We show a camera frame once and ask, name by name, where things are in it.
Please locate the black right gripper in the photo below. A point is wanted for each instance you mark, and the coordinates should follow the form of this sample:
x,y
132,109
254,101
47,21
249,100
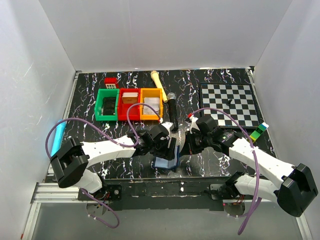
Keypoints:
x,y
186,144

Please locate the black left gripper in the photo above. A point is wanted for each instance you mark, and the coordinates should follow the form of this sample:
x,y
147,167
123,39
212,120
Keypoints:
x,y
171,147

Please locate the navy blue card holder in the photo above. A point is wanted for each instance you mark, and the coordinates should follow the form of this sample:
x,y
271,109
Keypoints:
x,y
161,163

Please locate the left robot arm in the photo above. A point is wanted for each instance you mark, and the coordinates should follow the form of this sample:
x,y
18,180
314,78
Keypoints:
x,y
71,162

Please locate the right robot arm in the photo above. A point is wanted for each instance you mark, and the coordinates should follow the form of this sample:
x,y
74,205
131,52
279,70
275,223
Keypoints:
x,y
292,187

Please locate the white cards in yellow bin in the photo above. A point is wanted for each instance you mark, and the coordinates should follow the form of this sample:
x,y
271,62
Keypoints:
x,y
153,106

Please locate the orange cards in red bin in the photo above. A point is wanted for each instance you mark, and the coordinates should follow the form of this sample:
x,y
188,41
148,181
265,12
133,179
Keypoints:
x,y
130,97

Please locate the black microphone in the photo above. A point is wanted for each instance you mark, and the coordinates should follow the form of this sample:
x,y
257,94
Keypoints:
x,y
172,111

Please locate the red plastic bin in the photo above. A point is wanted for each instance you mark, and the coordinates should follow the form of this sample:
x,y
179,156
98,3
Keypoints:
x,y
134,113

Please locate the yellow plastic bin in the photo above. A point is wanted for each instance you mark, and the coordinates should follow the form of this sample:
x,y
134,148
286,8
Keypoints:
x,y
151,92

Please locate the black white chessboard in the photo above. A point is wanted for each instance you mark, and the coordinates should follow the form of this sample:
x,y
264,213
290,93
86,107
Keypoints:
x,y
231,105

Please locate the yellow green brick stack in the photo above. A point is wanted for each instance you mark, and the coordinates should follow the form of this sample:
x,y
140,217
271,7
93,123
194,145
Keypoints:
x,y
258,131

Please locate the green plastic bin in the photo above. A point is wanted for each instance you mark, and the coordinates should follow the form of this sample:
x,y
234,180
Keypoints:
x,y
97,108

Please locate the beige wooden microphone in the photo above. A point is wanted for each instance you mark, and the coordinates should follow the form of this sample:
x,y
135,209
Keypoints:
x,y
156,79

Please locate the black object in green bin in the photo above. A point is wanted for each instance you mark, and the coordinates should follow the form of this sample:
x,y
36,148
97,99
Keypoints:
x,y
108,107

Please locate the light blue toy microphone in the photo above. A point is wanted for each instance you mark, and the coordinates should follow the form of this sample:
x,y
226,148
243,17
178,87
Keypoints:
x,y
58,138

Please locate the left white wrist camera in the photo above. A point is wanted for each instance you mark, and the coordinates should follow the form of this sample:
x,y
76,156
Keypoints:
x,y
168,125

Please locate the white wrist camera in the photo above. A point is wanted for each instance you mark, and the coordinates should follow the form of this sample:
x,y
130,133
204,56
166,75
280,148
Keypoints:
x,y
168,125
191,121

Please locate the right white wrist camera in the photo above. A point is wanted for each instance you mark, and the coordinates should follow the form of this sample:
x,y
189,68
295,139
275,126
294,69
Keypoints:
x,y
191,121

